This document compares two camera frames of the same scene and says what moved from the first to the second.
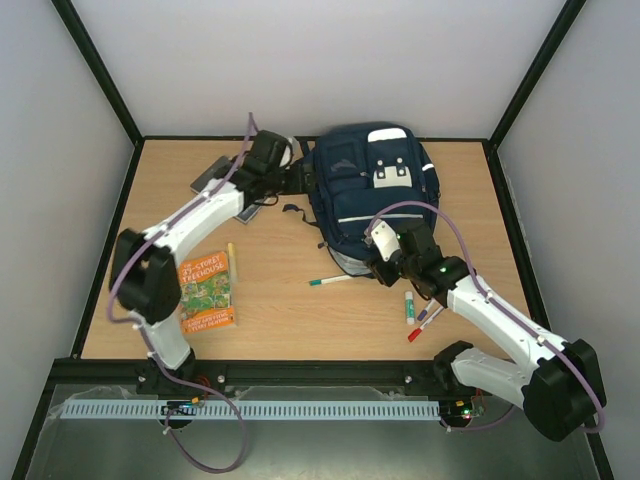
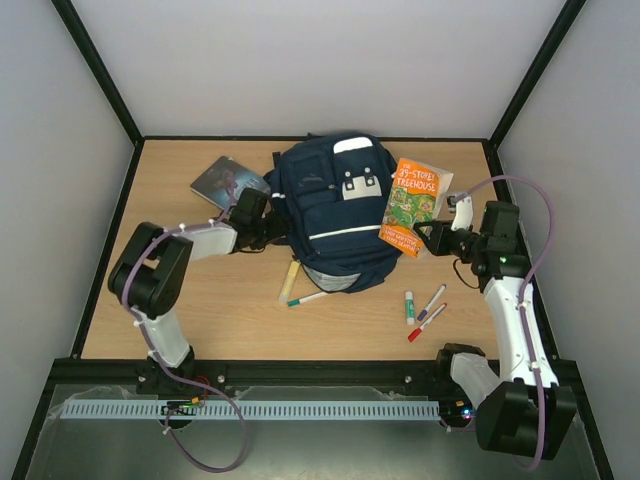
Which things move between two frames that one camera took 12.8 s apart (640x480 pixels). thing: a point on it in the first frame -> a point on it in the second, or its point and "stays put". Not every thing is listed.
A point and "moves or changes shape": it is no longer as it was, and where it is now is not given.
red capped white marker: [417, 332] stays put
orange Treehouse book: [205, 296] -> [417, 195]
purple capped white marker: [424, 312] stays put
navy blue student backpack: [363, 174] moves or changes shape
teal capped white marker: [327, 280] -> [305, 299]
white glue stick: [409, 307] stays put
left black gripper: [308, 186] -> [281, 228]
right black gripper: [382, 270] -> [445, 240]
